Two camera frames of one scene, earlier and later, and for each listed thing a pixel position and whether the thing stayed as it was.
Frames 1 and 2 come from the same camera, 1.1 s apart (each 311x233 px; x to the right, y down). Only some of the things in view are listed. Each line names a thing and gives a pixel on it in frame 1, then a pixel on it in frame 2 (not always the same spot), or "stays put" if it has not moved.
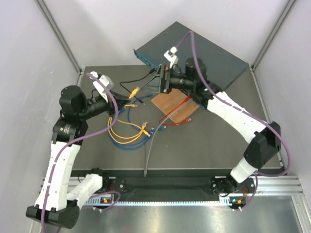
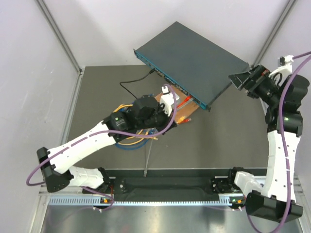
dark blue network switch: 219,66 stays put
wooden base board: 166,102 stays put
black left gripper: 121,101 → 166,120
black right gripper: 154,86 → 259,74
